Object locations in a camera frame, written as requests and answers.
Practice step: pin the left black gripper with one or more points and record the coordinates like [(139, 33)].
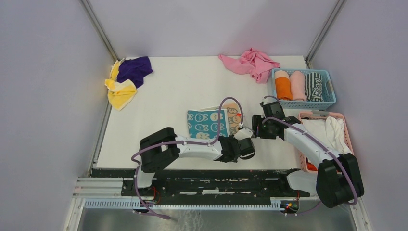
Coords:
[(231, 137)]

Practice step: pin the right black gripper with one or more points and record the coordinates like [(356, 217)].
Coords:
[(257, 121)]

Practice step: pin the teal patterned towel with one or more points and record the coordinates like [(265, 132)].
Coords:
[(206, 123)]

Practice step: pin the green white striped towel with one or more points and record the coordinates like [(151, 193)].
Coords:
[(313, 87)]

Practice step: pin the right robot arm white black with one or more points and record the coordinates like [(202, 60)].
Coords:
[(337, 180)]

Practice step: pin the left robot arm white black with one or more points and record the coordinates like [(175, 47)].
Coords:
[(163, 147)]

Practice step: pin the pink plastic basket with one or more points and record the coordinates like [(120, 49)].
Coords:
[(323, 115)]

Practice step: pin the orange rolled towel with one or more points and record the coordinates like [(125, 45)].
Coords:
[(283, 85)]

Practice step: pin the orange cloth in basket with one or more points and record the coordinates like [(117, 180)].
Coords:
[(310, 166)]

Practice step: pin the light pink rolled towel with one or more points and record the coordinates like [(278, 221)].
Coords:
[(297, 85)]

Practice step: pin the white cloth in basket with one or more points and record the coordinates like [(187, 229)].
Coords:
[(330, 131)]

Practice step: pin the pink crumpled towel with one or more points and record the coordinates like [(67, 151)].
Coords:
[(252, 62)]

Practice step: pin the blue plastic basket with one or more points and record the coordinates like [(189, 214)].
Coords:
[(328, 94)]

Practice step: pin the purple towel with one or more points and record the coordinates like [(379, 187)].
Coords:
[(134, 70)]

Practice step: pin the yellow towel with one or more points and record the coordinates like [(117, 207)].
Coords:
[(119, 94)]

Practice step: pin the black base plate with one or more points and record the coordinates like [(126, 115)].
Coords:
[(219, 187)]

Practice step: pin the aluminium frame rails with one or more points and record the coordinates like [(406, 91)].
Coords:
[(111, 188)]

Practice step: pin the blue slotted cable duct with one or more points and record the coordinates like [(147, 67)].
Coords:
[(136, 204)]

